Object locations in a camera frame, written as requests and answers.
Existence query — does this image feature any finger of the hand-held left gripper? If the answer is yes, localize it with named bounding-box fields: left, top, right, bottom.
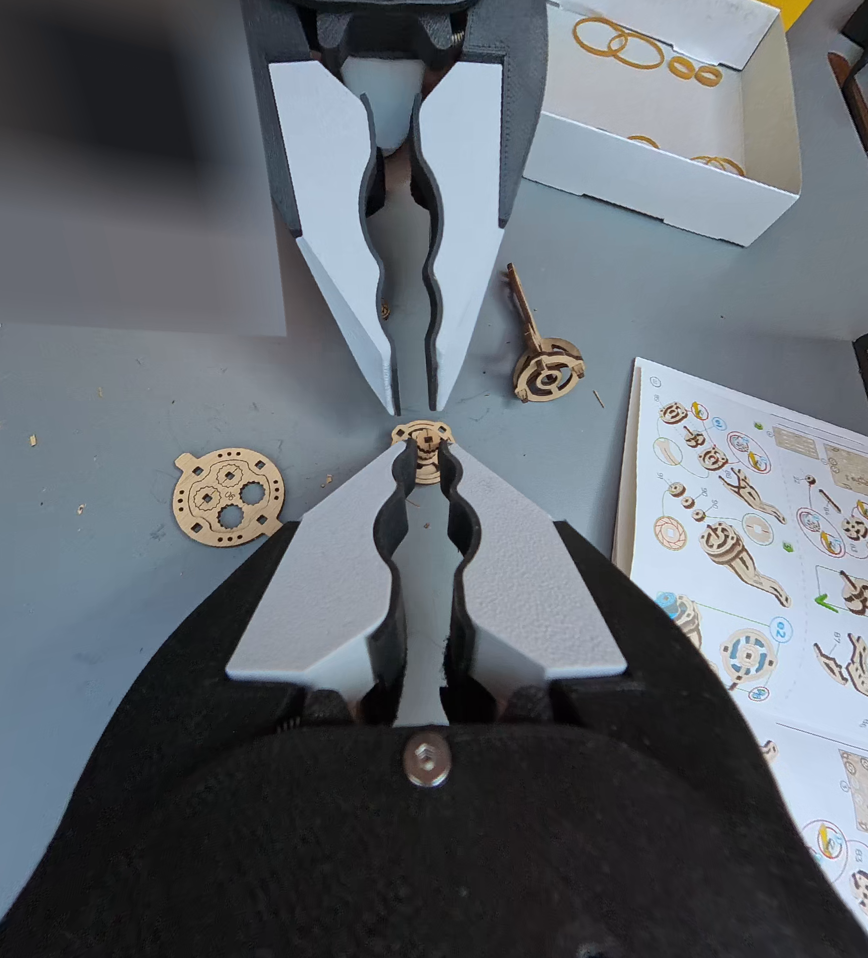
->
left=268, top=60, right=403, bottom=416
left=410, top=60, right=507, bottom=411

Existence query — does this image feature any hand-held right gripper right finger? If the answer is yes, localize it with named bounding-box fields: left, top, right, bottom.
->
left=440, top=439, right=627, bottom=725

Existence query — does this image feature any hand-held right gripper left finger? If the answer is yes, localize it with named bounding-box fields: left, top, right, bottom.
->
left=226, top=439, right=414, bottom=727

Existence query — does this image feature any round wooden hub assembly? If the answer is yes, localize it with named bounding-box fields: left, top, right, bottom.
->
left=391, top=421, right=453, bottom=486

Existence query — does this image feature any white cardboard box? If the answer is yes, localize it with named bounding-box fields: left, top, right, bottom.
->
left=521, top=0, right=802, bottom=248

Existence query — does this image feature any round wooden gear-cutout plate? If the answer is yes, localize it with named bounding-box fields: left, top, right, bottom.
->
left=172, top=448, right=285, bottom=547

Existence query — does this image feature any group of yellow rubber bands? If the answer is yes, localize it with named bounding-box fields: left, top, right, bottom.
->
left=572, top=16, right=748, bottom=178

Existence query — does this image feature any illustrated instruction booklet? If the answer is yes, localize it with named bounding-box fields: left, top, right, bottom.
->
left=612, top=358, right=868, bottom=958

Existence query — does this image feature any wooden stand with handle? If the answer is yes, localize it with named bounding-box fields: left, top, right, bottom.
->
left=506, top=262, right=585, bottom=407

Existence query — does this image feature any brown handled tool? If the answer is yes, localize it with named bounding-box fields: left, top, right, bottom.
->
left=827, top=52, right=868, bottom=188

